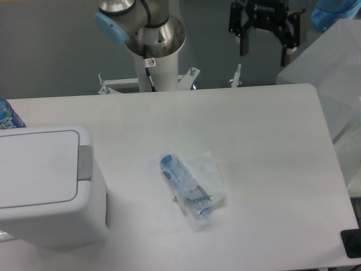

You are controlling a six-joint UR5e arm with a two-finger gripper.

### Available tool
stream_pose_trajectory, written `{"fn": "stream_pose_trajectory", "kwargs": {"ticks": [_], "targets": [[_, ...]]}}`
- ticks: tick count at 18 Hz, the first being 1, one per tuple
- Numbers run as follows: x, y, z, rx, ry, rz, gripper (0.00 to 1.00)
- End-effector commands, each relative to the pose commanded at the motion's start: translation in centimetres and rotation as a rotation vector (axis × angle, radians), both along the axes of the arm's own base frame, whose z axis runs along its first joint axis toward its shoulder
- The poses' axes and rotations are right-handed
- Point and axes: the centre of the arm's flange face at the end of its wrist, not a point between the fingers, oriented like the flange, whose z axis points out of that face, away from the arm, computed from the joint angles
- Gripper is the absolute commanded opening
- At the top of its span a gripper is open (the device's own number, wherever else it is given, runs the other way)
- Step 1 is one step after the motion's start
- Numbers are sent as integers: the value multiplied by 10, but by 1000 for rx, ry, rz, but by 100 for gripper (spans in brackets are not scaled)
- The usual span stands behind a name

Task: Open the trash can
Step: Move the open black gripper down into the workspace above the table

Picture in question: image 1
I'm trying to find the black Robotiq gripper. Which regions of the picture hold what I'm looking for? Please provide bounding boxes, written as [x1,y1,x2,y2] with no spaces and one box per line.
[228,1,307,67]

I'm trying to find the white trash can lid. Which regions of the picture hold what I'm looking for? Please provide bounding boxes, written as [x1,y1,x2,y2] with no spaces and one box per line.
[1,130,80,208]

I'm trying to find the white trash can body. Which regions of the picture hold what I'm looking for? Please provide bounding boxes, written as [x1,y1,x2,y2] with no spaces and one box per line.
[1,125,109,247]

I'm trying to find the metal clamp screw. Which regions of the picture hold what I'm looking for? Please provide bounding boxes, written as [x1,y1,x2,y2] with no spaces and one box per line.
[229,64,243,88]

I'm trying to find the blue plastic bag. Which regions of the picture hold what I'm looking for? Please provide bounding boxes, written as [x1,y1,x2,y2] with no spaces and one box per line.
[311,1,360,32]

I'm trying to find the translucent plastic storage box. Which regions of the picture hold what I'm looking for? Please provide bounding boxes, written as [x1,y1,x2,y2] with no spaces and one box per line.
[276,19,360,198]

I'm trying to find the clear plastic bag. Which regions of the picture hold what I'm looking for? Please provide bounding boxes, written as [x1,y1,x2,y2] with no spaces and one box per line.
[152,150,227,233]

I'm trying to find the clear plastic bottle blue cap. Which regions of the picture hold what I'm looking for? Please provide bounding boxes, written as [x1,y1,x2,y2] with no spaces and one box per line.
[160,154,214,220]

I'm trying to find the grey lid push button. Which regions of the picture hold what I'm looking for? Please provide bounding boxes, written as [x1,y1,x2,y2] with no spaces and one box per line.
[77,145,93,181]

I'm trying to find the black device at table edge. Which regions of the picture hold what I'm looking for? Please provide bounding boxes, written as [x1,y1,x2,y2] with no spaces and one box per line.
[341,229,360,259]

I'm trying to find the blue labelled drink bottle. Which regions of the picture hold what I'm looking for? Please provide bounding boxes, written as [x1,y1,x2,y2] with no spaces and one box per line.
[1,98,26,129]

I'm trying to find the white pedestal base bracket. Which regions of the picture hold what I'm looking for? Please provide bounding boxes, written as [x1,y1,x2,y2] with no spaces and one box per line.
[98,67,201,95]

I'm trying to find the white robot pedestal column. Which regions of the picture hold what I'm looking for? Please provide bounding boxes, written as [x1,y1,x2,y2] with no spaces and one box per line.
[134,45,179,92]

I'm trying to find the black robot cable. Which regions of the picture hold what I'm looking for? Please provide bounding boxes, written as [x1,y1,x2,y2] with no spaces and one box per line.
[142,44,157,93]

